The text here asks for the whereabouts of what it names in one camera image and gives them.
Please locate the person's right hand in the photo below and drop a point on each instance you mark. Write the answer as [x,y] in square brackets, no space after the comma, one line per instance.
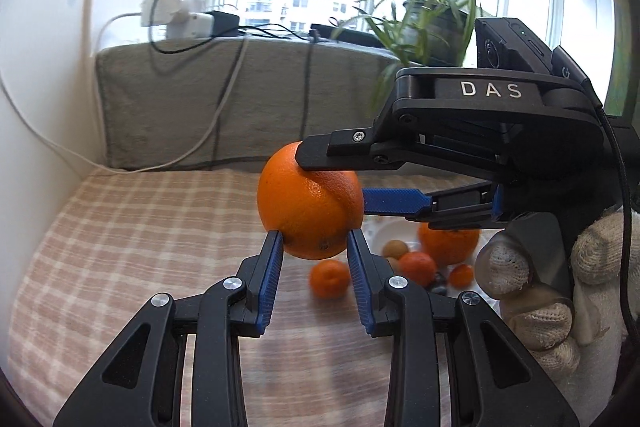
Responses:
[505,267]

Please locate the large orange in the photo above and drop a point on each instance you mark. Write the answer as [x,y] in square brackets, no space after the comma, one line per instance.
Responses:
[305,207]

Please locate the white power adapter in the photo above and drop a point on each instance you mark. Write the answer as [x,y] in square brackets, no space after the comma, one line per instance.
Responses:
[175,7]

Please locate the brown longan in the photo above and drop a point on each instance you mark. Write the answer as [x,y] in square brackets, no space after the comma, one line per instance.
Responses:
[395,248]

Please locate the white charger brick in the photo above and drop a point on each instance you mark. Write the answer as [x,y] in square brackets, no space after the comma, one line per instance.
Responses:
[195,24]

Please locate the pink checked cloth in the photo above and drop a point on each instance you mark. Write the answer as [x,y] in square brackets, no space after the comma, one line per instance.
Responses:
[125,257]

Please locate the small tangerine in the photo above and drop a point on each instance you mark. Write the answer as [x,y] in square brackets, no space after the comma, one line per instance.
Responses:
[417,268]
[330,279]

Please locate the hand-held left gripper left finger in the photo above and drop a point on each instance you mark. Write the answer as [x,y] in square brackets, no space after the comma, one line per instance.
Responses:
[272,272]

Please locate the black power adapter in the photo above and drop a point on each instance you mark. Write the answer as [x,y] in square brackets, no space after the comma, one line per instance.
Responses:
[227,21]

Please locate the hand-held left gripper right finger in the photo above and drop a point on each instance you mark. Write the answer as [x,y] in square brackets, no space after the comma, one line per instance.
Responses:
[359,277]

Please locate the grey towel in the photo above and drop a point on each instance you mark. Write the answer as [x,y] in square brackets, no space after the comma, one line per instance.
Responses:
[175,107]

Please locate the medium tangerine with stem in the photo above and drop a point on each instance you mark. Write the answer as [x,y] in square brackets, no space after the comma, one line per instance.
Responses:
[450,247]

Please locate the white floral plate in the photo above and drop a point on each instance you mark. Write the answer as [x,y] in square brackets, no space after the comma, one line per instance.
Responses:
[400,229]

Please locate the grey-green plant pot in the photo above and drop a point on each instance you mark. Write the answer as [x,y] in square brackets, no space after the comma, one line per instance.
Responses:
[440,42]

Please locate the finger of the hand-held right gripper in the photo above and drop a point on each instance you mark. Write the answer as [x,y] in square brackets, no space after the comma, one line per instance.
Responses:
[345,154]
[395,202]

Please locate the oval kumquat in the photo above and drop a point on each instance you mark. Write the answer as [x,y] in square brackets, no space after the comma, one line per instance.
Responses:
[461,275]

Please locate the black power strip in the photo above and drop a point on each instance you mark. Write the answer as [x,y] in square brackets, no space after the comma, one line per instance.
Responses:
[350,36]

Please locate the dark purple plum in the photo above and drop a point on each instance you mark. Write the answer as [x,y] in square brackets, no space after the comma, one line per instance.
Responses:
[440,291]

